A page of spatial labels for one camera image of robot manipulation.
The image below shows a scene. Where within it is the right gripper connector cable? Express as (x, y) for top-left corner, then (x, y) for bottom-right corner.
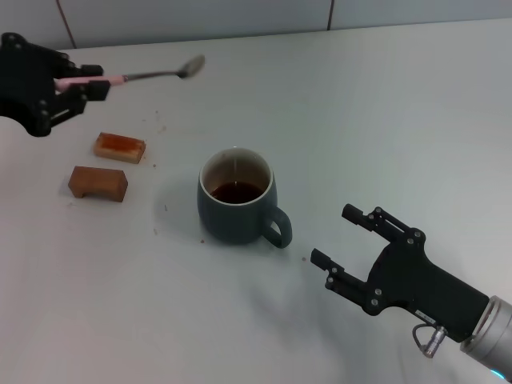
(411, 322), (449, 358)

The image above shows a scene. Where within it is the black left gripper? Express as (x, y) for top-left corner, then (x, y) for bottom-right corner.
(0, 31), (111, 138)

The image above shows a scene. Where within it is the pink handled metal spoon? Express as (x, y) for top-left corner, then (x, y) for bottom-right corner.
(53, 54), (206, 91)

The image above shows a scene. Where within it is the dark brown wooden block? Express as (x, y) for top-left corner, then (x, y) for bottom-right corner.
(67, 166), (129, 204)

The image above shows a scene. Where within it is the grey ceramic mug with coffee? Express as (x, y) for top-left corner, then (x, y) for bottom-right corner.
(196, 146), (294, 250)

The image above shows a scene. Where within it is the light wooden block red stained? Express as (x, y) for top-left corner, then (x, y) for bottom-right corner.
(94, 132), (147, 165)

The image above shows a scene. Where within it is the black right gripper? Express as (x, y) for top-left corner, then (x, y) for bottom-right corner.
(310, 203), (491, 344)

